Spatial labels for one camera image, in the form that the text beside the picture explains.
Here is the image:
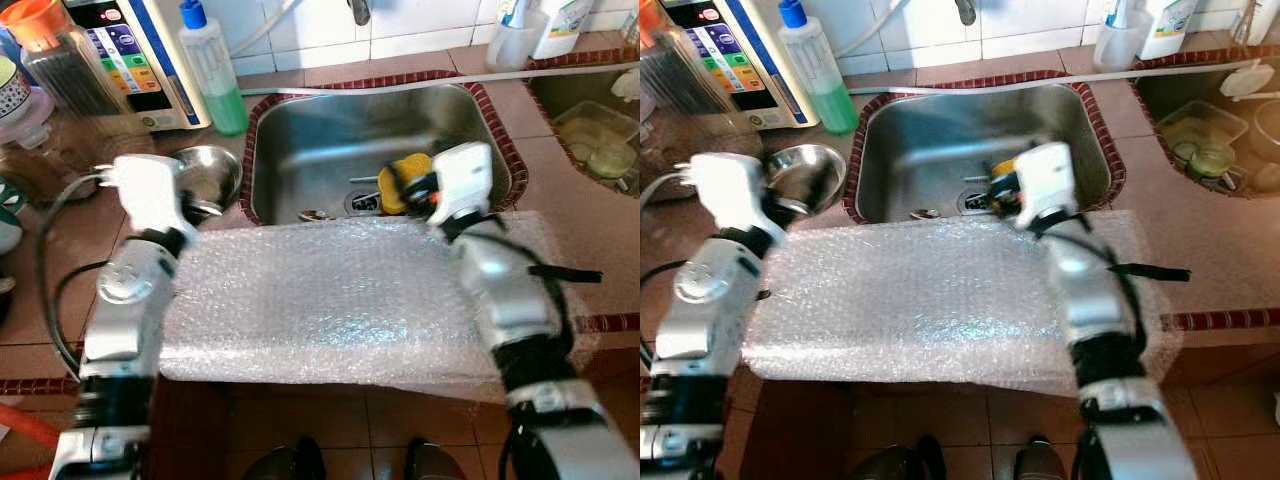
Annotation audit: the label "black right robot foot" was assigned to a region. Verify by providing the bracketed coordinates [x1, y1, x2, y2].
[405, 437, 467, 480]
[1015, 437, 1077, 480]

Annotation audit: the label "green white container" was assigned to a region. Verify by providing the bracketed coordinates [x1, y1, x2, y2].
[0, 180, 27, 257]

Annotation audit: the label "clear glass food container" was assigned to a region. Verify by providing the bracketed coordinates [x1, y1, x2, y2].
[1160, 100, 1250, 163]
[555, 100, 640, 163]

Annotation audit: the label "white plastic ladle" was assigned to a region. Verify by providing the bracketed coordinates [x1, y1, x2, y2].
[1220, 60, 1280, 102]

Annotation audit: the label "orange plastic tube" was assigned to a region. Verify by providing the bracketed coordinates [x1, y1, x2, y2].
[0, 400, 62, 453]

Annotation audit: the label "glass jar orange lid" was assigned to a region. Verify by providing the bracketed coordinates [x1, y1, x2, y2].
[640, 0, 722, 127]
[0, 0, 117, 123]

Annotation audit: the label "steel pot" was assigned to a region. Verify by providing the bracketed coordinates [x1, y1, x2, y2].
[1245, 100, 1280, 167]

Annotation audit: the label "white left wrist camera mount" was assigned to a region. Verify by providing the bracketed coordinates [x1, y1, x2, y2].
[690, 152, 787, 242]
[105, 153, 201, 237]

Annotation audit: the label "clear bubble wrap sheet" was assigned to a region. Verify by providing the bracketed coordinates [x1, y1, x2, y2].
[160, 210, 602, 402]
[742, 210, 1187, 400]

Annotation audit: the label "steel sink basin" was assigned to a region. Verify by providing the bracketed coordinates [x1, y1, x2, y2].
[240, 72, 529, 227]
[525, 50, 641, 197]
[845, 72, 1127, 224]
[1130, 50, 1280, 197]

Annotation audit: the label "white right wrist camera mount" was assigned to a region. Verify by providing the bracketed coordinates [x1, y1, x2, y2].
[430, 142, 495, 224]
[1015, 142, 1077, 232]

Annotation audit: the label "black left robot foot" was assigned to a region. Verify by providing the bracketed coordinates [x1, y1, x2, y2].
[243, 437, 327, 480]
[850, 437, 947, 480]

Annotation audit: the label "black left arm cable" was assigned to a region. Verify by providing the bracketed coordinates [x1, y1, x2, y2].
[37, 170, 113, 377]
[640, 170, 703, 293]

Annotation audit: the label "green dish soap bottle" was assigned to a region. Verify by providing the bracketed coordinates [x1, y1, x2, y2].
[778, 0, 860, 137]
[178, 0, 250, 139]

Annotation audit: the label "glass cup green contents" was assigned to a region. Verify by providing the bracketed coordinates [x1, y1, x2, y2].
[588, 145, 637, 182]
[1190, 143, 1240, 182]

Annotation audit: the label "pink lidded container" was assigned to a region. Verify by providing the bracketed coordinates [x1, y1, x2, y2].
[5, 88, 57, 152]

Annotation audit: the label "white water hose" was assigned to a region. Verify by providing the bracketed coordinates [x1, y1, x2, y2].
[850, 58, 1280, 97]
[250, 60, 641, 99]

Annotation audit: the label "black robot foot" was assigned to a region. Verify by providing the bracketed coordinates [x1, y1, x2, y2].
[405, 437, 467, 480]
[850, 437, 947, 480]
[243, 437, 327, 480]
[1015, 437, 1077, 480]

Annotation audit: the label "white water purifier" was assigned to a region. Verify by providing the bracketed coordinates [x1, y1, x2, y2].
[65, 0, 212, 134]
[660, 0, 822, 132]

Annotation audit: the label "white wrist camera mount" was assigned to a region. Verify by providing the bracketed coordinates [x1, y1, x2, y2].
[1015, 142, 1077, 232]
[690, 152, 787, 242]
[105, 153, 201, 237]
[430, 142, 495, 224]

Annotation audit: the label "white detergent bottle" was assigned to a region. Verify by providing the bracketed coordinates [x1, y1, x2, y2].
[1140, 0, 1202, 60]
[530, 0, 597, 60]

